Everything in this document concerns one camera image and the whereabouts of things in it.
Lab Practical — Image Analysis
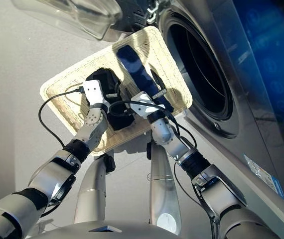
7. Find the black garment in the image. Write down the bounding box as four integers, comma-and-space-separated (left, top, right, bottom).
86, 69, 136, 131

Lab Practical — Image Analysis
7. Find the blue garment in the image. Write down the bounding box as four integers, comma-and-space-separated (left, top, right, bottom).
116, 44, 175, 114

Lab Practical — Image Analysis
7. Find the pale woven basket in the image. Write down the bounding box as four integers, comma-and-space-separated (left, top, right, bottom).
39, 25, 193, 157

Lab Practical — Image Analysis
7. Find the grey washing machine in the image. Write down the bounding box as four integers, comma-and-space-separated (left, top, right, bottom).
154, 0, 284, 207

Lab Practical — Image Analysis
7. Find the round glass washing machine door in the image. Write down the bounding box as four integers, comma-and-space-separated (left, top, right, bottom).
11, 0, 162, 42

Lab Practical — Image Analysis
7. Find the silver robot leg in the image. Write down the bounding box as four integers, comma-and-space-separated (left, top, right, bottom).
73, 153, 115, 225
146, 139, 182, 236

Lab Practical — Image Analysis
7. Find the large blue white sticker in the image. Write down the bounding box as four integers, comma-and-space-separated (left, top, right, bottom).
243, 154, 284, 202

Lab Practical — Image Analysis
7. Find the silver robot torso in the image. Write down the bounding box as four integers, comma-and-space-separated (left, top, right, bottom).
27, 219, 182, 239

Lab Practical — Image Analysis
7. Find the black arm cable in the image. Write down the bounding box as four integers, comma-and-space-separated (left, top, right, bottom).
109, 99, 198, 150
38, 87, 84, 147

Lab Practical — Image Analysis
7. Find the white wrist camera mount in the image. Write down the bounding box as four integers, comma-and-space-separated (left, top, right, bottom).
131, 91, 163, 120
83, 79, 111, 108

